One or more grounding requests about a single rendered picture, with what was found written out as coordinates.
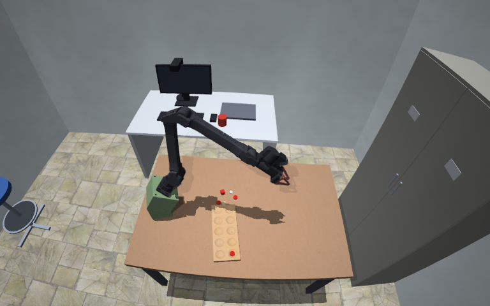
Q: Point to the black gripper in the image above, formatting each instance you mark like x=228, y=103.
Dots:
x=276, y=179

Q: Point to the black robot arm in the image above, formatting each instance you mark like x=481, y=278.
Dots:
x=188, y=118

